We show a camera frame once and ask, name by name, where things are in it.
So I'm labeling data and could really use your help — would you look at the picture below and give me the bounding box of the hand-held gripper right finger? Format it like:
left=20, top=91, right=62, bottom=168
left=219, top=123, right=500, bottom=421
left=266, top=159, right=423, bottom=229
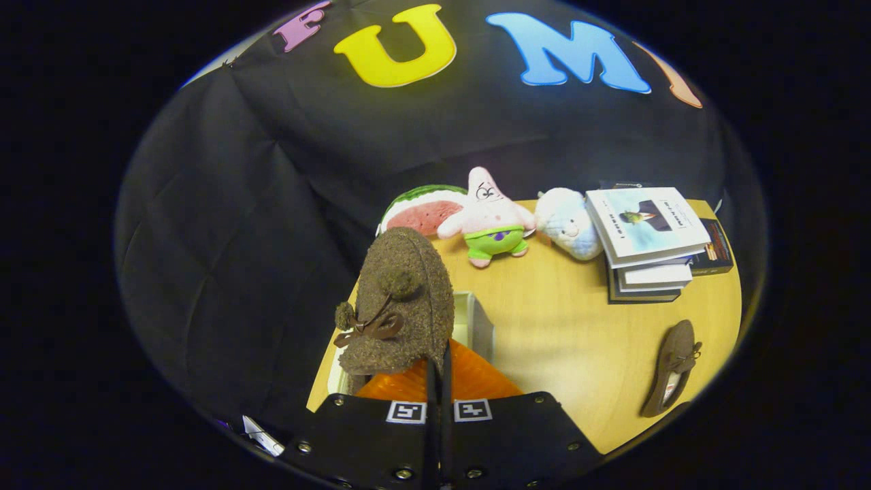
left=441, top=340, right=604, bottom=490

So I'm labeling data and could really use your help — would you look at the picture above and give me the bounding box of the thick white-paged book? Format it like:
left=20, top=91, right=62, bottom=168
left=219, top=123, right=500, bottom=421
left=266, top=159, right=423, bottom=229
left=618, top=264, right=694, bottom=287

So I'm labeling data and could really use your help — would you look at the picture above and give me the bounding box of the watermelon slice plush toy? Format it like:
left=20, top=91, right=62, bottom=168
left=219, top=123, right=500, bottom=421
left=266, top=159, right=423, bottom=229
left=376, top=184, right=470, bottom=238

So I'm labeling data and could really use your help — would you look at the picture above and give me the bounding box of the pink starfish plush toy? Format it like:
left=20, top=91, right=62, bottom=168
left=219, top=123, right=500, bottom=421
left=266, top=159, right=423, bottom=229
left=437, top=167, right=537, bottom=269

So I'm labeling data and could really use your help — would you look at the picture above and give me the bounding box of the white book with picture cover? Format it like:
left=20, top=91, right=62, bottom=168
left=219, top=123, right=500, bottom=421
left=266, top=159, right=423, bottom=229
left=585, top=187, right=712, bottom=270

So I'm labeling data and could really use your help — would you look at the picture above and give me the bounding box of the brown fuzzy shoe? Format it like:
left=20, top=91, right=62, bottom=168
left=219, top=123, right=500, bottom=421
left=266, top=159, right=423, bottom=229
left=640, top=320, right=703, bottom=418
left=333, top=227, right=455, bottom=395

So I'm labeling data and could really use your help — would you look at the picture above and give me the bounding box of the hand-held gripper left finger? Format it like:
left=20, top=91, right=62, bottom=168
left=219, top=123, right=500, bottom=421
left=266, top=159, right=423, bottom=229
left=279, top=359, right=440, bottom=490

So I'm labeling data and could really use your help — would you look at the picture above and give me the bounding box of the thin grey book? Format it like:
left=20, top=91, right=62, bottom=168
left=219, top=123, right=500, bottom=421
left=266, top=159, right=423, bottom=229
left=616, top=256, right=693, bottom=270

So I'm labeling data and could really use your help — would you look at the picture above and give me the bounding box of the black book with gold print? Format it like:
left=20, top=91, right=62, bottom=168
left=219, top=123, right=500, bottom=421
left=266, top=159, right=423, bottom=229
left=689, top=218, right=734, bottom=276

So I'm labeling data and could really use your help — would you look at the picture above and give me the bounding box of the thick black-cover book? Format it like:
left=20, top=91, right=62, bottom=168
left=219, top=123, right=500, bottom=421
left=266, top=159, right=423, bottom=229
left=608, top=271, right=684, bottom=304

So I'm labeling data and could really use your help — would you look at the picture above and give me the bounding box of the white fluffy plush toy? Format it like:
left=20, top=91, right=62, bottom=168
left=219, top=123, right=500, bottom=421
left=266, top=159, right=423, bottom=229
left=534, top=188, right=604, bottom=261

